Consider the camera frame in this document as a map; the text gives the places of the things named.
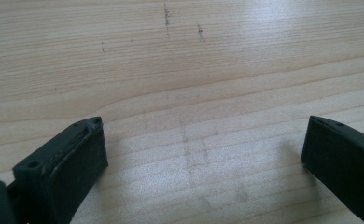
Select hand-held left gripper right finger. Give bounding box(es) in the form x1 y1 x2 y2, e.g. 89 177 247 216
301 115 364 224

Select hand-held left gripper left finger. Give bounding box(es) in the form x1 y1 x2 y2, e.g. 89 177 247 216
12 116 109 224

